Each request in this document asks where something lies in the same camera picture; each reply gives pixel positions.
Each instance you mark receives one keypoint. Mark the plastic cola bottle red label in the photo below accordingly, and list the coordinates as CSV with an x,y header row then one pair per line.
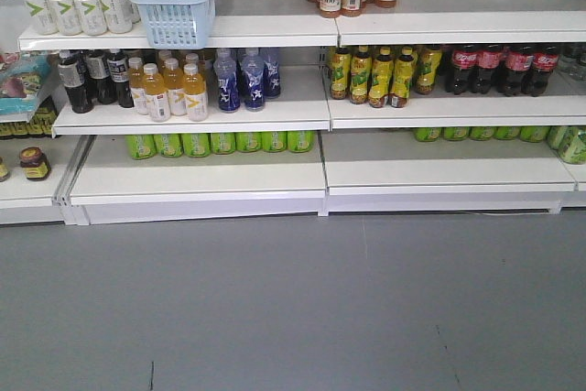
x,y
544,63
517,63
463,60
488,60

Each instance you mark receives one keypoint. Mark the teal snack package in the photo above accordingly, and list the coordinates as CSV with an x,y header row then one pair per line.
x,y
21,82

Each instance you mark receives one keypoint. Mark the brown glass sauce jar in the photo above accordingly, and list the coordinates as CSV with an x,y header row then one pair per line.
x,y
35,164

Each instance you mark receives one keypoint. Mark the white metal shelf unit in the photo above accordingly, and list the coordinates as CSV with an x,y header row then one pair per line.
x,y
365,159

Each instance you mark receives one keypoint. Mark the yellow label tea bottle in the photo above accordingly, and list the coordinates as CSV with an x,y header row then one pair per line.
x,y
381,74
428,62
360,70
340,72
403,71

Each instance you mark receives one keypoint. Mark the green can row left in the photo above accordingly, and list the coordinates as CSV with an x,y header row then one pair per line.
x,y
199,145

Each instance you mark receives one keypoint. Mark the green can row right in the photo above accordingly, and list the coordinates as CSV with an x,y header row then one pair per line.
x,y
531,133

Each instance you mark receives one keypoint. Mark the orange juice bottle white label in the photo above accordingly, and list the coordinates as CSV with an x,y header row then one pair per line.
x,y
195,93
173,78
136,85
155,93

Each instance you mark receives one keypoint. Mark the blue sports drink bottle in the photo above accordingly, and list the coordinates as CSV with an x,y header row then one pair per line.
x,y
272,81
253,71
225,70

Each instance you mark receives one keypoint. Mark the green can row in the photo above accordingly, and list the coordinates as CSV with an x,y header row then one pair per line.
x,y
531,133
199,145

